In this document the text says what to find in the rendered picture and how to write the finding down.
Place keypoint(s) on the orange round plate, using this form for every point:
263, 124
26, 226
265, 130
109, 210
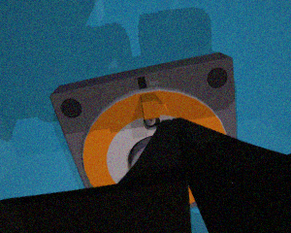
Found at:
106, 147

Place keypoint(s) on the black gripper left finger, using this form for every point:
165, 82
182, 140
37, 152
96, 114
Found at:
152, 198

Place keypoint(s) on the grey square base plate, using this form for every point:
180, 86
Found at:
209, 76

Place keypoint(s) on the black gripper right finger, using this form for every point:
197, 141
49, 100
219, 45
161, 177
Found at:
238, 187

